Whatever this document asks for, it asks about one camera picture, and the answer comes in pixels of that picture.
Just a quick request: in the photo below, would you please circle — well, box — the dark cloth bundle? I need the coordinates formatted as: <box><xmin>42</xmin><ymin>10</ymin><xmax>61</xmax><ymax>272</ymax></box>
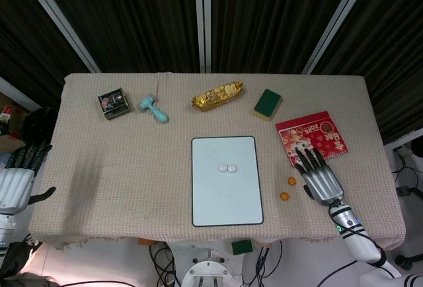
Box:
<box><xmin>0</xmin><ymin>239</ymin><xmax>59</xmax><ymax>287</ymax></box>

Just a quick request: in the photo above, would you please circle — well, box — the white stand frame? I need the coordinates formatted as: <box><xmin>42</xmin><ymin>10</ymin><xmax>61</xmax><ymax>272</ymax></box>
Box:
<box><xmin>385</xmin><ymin>130</ymin><xmax>423</xmax><ymax>169</ymax></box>

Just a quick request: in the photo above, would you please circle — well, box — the black power adapter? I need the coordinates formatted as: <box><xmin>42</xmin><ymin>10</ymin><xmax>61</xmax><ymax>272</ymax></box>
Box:
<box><xmin>395</xmin><ymin>184</ymin><xmax>423</xmax><ymax>199</ymax></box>

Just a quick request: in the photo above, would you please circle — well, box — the gold biscuit package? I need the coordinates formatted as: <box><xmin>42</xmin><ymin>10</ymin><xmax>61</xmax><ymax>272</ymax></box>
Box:
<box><xmin>190</xmin><ymin>81</ymin><xmax>245</xmax><ymax>113</ymax></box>

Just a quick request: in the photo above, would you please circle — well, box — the small green sponge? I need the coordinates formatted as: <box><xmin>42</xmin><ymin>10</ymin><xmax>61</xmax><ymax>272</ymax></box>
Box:
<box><xmin>231</xmin><ymin>239</ymin><xmax>254</xmax><ymax>255</ymax></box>

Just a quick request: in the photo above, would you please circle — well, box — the green yellow sponge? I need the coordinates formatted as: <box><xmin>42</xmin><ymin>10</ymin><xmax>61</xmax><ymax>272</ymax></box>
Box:
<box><xmin>253</xmin><ymin>89</ymin><xmax>283</xmax><ymax>122</ymax></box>

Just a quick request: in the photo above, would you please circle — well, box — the white vertical frame post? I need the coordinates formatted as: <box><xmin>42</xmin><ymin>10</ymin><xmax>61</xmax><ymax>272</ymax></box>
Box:
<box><xmin>194</xmin><ymin>0</ymin><xmax>212</xmax><ymax>73</ymax></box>

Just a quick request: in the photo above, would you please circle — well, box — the red festive envelope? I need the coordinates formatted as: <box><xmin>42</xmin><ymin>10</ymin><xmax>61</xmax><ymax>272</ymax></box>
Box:
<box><xmin>275</xmin><ymin>110</ymin><xmax>349</xmax><ymax>169</ymax></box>

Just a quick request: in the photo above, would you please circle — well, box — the black caster wheel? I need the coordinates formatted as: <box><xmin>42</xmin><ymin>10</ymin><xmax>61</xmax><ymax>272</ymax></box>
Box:
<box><xmin>395</xmin><ymin>253</ymin><xmax>418</xmax><ymax>270</ymax></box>

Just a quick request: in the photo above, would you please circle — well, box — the white slanted frame post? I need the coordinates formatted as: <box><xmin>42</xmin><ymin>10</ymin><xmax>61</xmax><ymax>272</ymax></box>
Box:
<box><xmin>302</xmin><ymin>0</ymin><xmax>377</xmax><ymax>75</ymax></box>
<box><xmin>24</xmin><ymin>0</ymin><xmax>100</xmax><ymax>73</ymax></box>

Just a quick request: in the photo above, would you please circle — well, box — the black curtain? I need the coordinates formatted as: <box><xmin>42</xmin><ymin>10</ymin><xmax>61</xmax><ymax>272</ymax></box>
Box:
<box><xmin>0</xmin><ymin>0</ymin><xmax>423</xmax><ymax>145</ymax></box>

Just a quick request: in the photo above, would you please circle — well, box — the teal toy hammer massager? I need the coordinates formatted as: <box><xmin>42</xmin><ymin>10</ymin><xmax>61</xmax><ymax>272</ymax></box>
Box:
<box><xmin>137</xmin><ymin>93</ymin><xmax>171</xmax><ymax>124</ymax></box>

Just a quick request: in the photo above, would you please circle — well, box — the black fuzzy object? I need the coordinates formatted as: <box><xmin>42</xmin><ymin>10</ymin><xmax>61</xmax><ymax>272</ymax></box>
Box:
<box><xmin>21</xmin><ymin>106</ymin><xmax>59</xmax><ymax>147</ymax></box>

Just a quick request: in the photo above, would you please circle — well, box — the black floor cable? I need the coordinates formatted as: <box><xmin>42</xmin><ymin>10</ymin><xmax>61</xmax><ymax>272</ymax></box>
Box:
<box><xmin>148</xmin><ymin>241</ymin><xmax>178</xmax><ymax>287</ymax></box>
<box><xmin>241</xmin><ymin>239</ymin><xmax>360</xmax><ymax>287</ymax></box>

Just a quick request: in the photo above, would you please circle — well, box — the white rectangular board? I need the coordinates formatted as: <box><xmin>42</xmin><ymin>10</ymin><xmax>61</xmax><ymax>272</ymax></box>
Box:
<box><xmin>191</xmin><ymin>136</ymin><xmax>264</xmax><ymax>227</ymax></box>

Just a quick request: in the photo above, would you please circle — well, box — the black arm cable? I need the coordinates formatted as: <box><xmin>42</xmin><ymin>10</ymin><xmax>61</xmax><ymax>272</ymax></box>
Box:
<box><xmin>340</xmin><ymin>220</ymin><xmax>403</xmax><ymax>278</ymax></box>

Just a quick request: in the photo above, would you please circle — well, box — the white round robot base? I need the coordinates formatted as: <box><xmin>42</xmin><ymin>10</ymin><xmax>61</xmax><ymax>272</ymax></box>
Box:
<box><xmin>180</xmin><ymin>250</ymin><xmax>234</xmax><ymax>287</ymax></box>

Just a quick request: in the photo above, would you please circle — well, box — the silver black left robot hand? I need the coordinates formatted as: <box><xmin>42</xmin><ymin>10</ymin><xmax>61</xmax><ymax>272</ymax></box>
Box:
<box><xmin>0</xmin><ymin>143</ymin><xmax>58</xmax><ymax>216</ymax></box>

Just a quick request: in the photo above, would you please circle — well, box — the black printed tin box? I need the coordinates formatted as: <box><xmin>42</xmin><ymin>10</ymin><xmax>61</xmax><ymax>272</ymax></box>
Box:
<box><xmin>96</xmin><ymin>87</ymin><xmax>132</xmax><ymax>121</ymax></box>

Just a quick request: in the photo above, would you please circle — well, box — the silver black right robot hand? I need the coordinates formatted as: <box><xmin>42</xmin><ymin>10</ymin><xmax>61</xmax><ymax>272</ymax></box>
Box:
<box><xmin>293</xmin><ymin>146</ymin><xmax>345</xmax><ymax>207</ymax></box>

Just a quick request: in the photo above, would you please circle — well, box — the red white box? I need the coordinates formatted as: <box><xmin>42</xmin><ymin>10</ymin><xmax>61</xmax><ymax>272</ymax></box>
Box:
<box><xmin>0</xmin><ymin>106</ymin><xmax>14</xmax><ymax>125</ymax></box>

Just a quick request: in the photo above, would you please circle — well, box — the beige waffle tablecloth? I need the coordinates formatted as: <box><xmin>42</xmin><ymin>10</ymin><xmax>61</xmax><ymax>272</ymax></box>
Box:
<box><xmin>26</xmin><ymin>72</ymin><xmax>406</xmax><ymax>251</ymax></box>

